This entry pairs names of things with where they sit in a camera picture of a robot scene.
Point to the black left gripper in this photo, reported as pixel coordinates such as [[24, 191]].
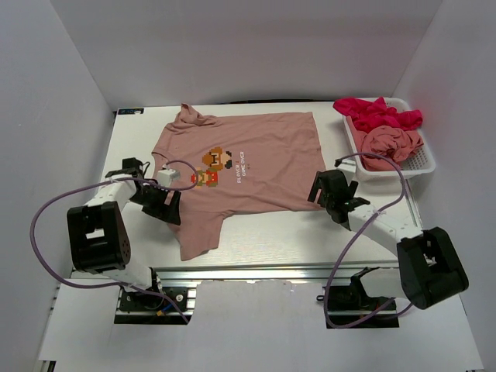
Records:
[[168, 213]]

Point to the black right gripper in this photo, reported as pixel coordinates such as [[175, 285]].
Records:
[[315, 187]]

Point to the dusty pink t shirt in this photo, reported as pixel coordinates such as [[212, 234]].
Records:
[[241, 164]]

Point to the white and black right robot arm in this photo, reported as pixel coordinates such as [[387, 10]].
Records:
[[429, 270]]

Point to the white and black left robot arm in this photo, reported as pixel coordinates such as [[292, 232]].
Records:
[[97, 233]]

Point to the coral pink t shirt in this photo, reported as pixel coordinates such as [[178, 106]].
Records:
[[393, 143]]

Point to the magenta t shirt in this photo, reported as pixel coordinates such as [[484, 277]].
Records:
[[367, 115]]

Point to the white perforated plastic basket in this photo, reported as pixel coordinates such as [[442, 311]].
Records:
[[370, 166]]

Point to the black xdof label sticker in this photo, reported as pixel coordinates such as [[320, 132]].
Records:
[[130, 111]]

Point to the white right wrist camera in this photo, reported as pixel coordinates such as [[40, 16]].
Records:
[[347, 166]]

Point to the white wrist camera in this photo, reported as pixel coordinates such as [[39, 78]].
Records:
[[347, 166], [168, 177]]

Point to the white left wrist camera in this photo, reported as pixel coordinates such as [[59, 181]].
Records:
[[168, 177]]

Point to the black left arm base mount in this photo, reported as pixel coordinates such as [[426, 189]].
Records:
[[136, 308]]

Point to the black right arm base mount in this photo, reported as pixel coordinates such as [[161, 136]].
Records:
[[346, 306]]

